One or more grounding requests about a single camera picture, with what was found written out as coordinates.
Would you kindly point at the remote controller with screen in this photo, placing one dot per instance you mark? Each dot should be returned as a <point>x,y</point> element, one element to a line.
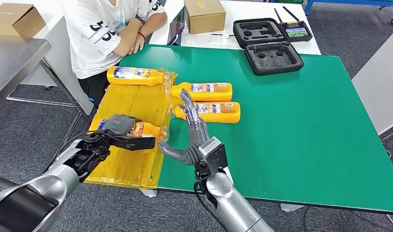
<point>297,32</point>

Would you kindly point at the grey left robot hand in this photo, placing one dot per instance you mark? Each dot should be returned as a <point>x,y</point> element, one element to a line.
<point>122,125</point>

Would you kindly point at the orange detergent bottle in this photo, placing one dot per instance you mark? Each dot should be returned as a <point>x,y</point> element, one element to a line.
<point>209,92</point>
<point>132,76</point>
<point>148,129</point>
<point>215,112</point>

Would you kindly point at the person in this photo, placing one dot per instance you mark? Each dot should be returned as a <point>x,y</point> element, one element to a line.
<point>87,48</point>

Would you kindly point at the blue metal shelf rack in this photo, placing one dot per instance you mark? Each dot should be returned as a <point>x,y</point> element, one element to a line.
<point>307,8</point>

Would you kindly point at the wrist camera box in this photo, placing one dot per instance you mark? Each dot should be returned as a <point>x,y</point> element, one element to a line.
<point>135,143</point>
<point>214,153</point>

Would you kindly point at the plain cardboard box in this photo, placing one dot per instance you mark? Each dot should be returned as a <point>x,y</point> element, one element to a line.
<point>17,19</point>

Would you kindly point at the person's left hand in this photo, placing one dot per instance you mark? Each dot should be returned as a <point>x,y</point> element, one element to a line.
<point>137,44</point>

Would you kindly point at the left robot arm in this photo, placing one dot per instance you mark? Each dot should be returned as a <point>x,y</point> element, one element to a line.
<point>39,192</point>

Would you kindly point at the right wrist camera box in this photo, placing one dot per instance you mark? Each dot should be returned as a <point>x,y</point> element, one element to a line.
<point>214,153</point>

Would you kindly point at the cardboard box with yellow sticker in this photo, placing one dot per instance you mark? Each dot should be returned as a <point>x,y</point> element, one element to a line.
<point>204,16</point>

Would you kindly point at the black tablet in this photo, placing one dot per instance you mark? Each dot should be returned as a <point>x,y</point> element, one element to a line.
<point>176,27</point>

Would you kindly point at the person's left forearm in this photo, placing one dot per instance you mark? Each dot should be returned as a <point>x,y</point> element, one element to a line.
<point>154,22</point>

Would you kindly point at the person's right forearm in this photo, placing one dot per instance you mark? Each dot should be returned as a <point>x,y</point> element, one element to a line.
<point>127,38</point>

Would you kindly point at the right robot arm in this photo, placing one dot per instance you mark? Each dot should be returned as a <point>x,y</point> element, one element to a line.
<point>231,208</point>

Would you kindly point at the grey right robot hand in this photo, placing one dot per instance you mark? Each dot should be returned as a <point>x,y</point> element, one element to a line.
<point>197,134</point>

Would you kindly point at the stainless steel table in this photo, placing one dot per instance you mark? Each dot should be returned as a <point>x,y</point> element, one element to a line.
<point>13,64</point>

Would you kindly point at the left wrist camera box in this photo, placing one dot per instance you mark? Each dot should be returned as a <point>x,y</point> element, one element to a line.
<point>135,143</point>

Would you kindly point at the black foam-lined case half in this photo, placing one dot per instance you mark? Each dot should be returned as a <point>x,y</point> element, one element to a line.
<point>258,33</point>
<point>273,59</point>

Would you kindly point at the small clear plastic packet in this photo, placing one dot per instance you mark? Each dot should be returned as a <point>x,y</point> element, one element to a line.
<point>220,39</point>

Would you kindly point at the yellow plastic-wrapped cardboard sheet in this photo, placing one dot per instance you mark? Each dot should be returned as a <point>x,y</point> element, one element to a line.
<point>132,166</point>

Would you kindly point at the white paper scrap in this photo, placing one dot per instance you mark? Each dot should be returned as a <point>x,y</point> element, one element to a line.
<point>290,207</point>
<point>148,193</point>

